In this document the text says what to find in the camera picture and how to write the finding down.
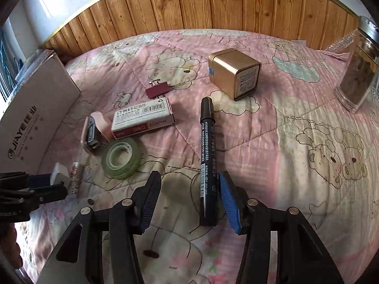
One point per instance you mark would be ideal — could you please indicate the white charger plug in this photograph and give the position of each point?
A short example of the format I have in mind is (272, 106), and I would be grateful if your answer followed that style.
(59, 176)

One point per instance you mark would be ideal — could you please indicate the clear bubble wrap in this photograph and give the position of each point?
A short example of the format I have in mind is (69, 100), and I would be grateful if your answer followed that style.
(340, 43)

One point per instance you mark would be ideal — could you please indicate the white and red staples box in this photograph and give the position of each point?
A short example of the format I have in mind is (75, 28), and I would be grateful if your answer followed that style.
(142, 117)

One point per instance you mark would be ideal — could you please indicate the black marker pen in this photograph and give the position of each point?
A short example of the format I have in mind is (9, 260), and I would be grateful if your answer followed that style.
(207, 153)

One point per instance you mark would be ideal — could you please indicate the gold square tin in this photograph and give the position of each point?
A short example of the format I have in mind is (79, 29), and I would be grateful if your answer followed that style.
(234, 71)

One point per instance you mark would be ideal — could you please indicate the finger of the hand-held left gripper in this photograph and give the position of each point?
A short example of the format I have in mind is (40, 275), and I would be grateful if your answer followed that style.
(50, 193)
(38, 180)

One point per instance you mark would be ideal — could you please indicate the small printed lip balm tube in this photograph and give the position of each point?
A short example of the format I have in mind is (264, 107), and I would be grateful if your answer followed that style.
(76, 179)

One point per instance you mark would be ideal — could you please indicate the dark red binder clip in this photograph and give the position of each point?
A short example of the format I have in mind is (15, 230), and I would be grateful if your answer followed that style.
(158, 90)

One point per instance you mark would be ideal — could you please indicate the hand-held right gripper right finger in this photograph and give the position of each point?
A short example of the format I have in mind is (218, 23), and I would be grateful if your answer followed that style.
(229, 204)

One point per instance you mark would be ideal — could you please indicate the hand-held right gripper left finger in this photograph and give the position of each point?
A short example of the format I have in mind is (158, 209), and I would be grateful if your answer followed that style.
(149, 202)

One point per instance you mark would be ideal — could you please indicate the pink translucent plastic piece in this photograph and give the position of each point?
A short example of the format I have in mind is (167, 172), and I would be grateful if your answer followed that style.
(93, 131)

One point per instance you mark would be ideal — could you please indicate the clear plastic wrap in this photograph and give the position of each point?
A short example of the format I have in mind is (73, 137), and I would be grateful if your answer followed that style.
(32, 59)

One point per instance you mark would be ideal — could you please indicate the green tape roll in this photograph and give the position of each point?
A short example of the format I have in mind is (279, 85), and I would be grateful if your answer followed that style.
(130, 165)

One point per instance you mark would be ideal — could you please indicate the white cardboard box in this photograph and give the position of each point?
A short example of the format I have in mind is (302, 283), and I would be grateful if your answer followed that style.
(35, 118)

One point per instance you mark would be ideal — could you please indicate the glass jar with brown contents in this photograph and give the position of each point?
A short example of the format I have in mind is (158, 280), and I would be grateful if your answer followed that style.
(356, 74)

